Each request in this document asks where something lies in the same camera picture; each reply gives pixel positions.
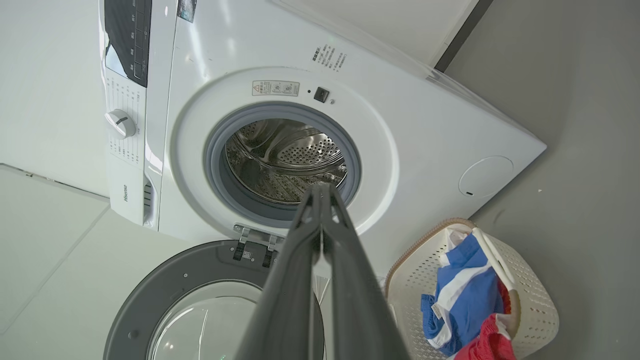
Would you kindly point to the rectangular warning label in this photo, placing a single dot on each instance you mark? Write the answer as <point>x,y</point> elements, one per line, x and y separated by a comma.
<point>275,88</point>

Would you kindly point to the cream perforated laundry basket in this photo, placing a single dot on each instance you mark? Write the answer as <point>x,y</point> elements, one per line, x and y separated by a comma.
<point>535,305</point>

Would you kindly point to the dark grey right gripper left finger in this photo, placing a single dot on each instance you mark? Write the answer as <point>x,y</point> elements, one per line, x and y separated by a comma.
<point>285,310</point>

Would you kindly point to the white front-load washing machine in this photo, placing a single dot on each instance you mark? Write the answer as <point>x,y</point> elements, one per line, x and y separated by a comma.
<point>425,135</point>

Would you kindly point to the red garment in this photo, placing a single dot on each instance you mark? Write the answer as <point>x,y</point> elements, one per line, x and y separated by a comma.
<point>487,345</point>

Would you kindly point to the white round program knob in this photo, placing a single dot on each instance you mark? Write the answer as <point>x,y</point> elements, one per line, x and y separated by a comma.
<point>120,123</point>

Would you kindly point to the white detergent drawer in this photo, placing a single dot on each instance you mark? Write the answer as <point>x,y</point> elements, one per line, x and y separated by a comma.
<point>127,195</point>

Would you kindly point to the metal door hinge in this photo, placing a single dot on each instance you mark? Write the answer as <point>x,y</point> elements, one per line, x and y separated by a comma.
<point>252,240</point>

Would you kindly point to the small dark energy sticker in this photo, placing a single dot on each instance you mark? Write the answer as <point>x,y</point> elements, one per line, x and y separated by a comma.
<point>186,9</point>

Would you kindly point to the black door latch socket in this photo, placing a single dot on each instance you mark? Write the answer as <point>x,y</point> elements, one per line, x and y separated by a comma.
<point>321,94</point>

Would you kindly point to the steel perforated washer drum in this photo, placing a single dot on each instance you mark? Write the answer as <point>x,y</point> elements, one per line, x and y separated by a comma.
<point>280,155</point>

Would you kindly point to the black control display panel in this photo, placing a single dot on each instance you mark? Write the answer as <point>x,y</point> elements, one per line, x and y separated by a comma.
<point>125,35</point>

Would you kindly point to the black round washer door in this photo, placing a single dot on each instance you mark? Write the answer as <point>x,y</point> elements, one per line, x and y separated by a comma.
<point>150,295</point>

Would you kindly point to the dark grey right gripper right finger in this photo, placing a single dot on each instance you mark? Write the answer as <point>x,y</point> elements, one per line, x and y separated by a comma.
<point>365,310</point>

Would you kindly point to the blue and white garment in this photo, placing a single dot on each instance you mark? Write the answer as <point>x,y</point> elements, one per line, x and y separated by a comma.
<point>465,295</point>

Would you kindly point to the round white filter cover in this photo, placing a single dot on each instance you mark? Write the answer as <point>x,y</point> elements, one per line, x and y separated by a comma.
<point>486,176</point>

